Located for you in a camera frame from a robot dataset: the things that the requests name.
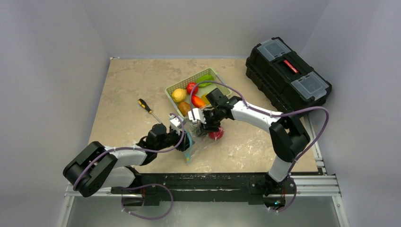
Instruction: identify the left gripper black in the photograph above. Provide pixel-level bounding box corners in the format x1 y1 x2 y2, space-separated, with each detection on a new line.
155 126 194 151

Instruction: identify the yellow fake pepper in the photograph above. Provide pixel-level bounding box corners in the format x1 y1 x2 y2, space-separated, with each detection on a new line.
201 94 210 105

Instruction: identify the clear zip top bag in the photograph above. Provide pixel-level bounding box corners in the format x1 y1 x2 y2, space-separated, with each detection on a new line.
183 119 216 164

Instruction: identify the red fake apple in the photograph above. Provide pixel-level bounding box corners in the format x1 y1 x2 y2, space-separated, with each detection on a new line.
208 127 224 141

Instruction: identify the orange fake carrot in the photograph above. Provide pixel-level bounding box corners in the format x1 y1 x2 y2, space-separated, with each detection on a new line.
191 95 206 108

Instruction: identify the brown fake kiwi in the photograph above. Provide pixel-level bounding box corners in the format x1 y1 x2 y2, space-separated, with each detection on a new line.
178 101 191 117

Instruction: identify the red fake tomato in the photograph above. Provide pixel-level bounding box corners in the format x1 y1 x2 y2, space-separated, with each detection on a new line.
186 82 199 95

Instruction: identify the green fake lime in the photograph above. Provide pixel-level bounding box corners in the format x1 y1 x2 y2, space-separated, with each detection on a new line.
196 74 214 87

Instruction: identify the yellow fake lemon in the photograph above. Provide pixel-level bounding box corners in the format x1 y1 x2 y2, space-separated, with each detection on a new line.
171 88 187 104

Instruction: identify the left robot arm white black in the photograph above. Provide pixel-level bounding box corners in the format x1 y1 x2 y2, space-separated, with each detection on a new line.
62 124 193 197

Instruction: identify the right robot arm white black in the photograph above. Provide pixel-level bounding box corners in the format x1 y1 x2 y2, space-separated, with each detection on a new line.
188 88 310 192

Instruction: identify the green plastic basket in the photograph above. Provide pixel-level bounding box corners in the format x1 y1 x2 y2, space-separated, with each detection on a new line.
165 68 232 117

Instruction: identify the yellow black screwdriver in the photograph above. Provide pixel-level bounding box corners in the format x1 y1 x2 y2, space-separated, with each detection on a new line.
138 98 162 124

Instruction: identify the black toolbox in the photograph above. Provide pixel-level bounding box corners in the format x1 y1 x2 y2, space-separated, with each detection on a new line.
245 37 332 113

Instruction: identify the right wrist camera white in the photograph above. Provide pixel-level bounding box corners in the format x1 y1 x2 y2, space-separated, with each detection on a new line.
187 108 206 124

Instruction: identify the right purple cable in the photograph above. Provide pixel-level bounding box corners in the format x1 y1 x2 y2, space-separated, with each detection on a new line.
189 81 330 214

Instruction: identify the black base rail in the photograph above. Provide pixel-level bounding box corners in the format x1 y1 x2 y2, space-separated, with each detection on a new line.
111 171 296 208

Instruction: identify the aluminium frame rail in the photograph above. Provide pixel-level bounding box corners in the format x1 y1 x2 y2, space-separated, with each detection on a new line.
58 116 350 227

